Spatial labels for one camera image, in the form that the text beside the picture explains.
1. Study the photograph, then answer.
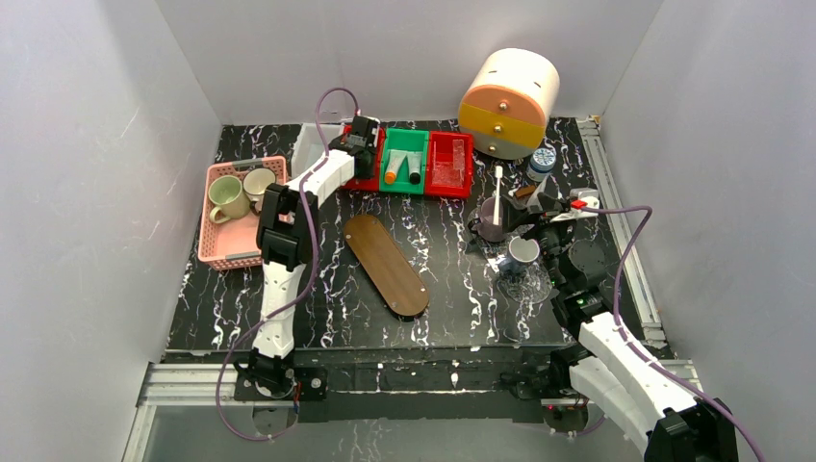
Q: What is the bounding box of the red cap toothpaste tube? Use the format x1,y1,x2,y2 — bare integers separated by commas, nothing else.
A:
526,174,550,213

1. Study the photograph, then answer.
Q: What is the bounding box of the clear wooden-ended toothbrush holder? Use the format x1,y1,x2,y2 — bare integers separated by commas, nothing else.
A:
513,184,539,202

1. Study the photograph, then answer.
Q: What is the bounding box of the white toothbrush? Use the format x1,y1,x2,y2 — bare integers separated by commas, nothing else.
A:
492,165,503,226

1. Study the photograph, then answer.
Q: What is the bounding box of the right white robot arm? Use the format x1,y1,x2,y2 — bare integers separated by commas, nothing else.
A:
499,189,739,461

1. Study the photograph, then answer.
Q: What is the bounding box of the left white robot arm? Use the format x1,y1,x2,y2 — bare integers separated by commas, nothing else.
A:
234,115,381,399

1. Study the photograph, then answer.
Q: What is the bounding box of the orange cap toothpaste tube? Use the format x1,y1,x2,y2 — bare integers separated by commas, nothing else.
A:
384,154,405,185

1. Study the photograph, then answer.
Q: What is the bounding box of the red toothbrush bin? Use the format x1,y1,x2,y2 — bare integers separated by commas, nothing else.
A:
342,127,386,192

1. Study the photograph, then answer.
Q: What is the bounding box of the green toothpaste bin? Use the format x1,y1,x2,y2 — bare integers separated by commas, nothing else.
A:
379,128,430,194

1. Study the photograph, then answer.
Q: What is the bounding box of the black cap toothpaste tube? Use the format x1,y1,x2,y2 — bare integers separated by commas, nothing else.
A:
406,151,422,185

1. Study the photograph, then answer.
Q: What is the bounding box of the brown oval wooden tray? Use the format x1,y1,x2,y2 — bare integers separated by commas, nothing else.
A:
343,215,429,318

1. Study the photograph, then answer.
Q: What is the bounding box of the purple ceramic mug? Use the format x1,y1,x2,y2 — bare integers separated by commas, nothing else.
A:
467,197,507,243

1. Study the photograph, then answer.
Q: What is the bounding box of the white plastic bin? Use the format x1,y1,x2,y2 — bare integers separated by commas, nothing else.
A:
290,123,324,178

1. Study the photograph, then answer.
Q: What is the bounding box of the blue white small jar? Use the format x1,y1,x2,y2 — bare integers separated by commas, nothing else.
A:
526,147,557,183

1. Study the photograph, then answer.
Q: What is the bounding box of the clear acrylic holder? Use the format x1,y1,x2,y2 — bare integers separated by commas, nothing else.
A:
436,140,466,187

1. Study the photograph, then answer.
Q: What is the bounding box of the red holder bin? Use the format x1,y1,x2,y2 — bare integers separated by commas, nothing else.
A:
424,131,473,199

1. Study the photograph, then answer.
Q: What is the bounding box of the cream ceramic mug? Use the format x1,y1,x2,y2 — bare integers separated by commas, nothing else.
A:
242,167,277,216

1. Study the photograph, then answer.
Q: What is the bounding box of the round drawer cabinet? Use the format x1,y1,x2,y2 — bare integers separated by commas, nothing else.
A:
458,48,560,160

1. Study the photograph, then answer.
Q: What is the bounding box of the green ceramic mug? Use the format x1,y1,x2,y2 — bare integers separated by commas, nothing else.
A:
208,175,250,224

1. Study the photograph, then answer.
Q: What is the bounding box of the pink plastic basket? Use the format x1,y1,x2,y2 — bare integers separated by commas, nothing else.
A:
197,155,293,271

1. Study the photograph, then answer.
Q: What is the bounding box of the black front base bar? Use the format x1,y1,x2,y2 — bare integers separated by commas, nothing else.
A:
137,344,613,425

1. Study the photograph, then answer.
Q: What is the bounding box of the white blue-handled mug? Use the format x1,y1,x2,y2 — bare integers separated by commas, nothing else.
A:
497,236,541,275

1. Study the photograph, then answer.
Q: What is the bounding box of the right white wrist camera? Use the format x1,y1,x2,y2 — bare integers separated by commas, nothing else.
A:
549,188,600,222

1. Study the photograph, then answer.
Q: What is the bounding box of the aluminium side rail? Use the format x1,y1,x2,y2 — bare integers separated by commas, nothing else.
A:
576,115,702,462

